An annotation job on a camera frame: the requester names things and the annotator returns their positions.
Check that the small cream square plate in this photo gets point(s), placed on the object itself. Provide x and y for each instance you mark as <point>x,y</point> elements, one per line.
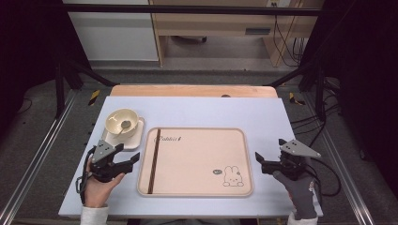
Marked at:
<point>136,140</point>

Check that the yellow black floor tape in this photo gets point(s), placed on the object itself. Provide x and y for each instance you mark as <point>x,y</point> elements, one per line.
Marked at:
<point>294,98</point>
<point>94,97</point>

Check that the black metal frame bar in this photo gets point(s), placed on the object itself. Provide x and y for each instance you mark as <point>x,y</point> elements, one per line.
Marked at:
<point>187,10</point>

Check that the dark brown chopstick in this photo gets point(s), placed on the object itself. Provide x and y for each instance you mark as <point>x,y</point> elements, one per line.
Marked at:
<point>155,156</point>
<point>153,162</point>

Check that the black metal stand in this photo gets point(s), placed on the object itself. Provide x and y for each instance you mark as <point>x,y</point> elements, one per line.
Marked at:
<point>59,87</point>
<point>319,90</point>

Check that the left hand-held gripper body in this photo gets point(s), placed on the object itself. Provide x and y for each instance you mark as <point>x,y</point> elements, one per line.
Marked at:
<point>108,167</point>

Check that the beige serving tray rabbit print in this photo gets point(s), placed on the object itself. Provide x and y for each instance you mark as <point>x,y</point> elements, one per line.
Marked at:
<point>194,168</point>

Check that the pale table cover sheet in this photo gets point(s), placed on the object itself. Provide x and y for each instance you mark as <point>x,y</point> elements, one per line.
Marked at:
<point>194,109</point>

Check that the metal spoon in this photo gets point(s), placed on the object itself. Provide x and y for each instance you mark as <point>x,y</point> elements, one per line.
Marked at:
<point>125,124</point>

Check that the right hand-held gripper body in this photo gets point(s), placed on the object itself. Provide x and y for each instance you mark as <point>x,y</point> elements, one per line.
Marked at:
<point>294,162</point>

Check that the aluminium floor rail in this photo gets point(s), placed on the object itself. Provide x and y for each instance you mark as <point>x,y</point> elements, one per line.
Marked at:
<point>341,159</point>
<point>40,150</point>

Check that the cream ceramic bowl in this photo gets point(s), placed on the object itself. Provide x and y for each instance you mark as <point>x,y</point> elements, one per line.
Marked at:
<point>114,126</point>

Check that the white cabinet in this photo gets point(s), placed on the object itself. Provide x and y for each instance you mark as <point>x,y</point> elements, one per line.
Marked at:
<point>115,37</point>

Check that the person's right hand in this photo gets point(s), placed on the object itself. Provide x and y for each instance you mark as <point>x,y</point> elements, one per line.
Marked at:
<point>302,197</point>

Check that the person's left hand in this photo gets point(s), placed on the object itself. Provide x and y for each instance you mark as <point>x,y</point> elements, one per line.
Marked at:
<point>97,193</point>

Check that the light wooden desk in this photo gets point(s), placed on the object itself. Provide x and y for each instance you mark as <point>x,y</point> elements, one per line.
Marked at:
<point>203,25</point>

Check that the black curtain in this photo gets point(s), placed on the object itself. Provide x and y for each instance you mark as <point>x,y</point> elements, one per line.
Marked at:
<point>28,37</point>
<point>366,62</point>

